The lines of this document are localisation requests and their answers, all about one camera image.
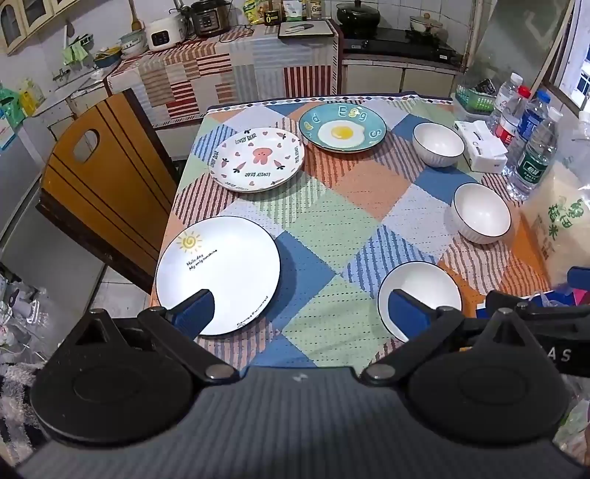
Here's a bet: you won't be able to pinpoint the patchwork tablecloth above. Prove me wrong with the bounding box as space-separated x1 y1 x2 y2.
150 94 554 374

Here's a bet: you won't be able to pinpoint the stacked ceramic bowls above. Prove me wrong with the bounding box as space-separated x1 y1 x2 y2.
120 30 149 57

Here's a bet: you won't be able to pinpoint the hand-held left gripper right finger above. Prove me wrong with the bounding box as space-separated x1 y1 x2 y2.
360 289 531 385

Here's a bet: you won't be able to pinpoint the red cap water bottle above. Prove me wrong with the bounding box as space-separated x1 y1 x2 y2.
495 86 531 146

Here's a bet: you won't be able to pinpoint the green hanging cloth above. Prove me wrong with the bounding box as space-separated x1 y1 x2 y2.
62 39 90 65

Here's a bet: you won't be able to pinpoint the black wok with lid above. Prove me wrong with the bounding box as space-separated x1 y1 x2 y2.
336 0 381 27

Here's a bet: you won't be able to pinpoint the dish basket with utensils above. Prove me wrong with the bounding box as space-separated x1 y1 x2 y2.
94 46 123 68

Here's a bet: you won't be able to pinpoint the white rabbit print plate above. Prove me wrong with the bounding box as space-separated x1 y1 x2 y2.
207 127 306 193

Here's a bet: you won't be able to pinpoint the cream wall cabinet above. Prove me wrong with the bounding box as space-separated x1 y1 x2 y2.
0 0 84 56

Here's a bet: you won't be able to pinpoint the black gas stove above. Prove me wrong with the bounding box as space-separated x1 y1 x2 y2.
342 27 462 63

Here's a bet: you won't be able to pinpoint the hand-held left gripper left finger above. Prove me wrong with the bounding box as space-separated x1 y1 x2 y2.
60 289 240 383

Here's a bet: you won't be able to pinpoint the green label water bottle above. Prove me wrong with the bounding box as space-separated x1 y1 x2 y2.
506 108 564 201

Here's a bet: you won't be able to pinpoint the black rimmed cutting board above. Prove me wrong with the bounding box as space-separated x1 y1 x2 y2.
277 21 333 38

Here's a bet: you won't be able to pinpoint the window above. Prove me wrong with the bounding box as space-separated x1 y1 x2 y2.
555 0 590 109

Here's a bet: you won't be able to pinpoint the blue fried egg plate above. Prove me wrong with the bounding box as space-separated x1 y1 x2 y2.
299 103 388 154

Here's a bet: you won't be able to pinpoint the cream base cabinet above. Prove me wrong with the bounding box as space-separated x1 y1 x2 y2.
341 57 462 95

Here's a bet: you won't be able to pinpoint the wooden chair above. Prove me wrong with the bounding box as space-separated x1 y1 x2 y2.
36 88 180 293

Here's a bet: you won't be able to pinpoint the white tissue box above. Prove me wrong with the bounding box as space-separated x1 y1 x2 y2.
454 120 508 174

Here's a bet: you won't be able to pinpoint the white sun print plate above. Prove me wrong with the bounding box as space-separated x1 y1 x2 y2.
155 216 282 337

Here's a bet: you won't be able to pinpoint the white cap clear bottle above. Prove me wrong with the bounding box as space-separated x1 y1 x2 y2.
489 73 524 134

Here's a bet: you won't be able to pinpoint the yellow detergent bottle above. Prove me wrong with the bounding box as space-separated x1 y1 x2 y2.
18 78 45 116

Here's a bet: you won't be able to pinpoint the green plastic basket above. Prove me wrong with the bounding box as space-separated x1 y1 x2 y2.
455 84 497 114

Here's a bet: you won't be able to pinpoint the striped patchwork counter cloth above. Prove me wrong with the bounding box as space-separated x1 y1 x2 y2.
107 19 342 129

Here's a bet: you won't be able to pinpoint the black pressure cooker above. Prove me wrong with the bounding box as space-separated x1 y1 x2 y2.
190 0 232 38

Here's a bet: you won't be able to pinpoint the kitchen sink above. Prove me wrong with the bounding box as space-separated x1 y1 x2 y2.
44 64 111 113

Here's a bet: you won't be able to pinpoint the glass door panel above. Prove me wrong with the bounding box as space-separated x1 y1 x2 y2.
465 0 577 88

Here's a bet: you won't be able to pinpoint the clear rice bag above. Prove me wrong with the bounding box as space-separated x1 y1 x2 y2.
521 161 590 286

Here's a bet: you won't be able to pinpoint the blue label water bottle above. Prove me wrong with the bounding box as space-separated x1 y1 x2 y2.
511 90 554 176

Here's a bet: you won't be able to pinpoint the white rice cooker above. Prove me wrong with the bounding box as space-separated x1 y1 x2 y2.
146 17 187 50

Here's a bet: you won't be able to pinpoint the white bowl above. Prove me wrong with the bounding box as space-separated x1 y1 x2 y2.
445 183 512 245
378 261 463 342
412 122 465 168

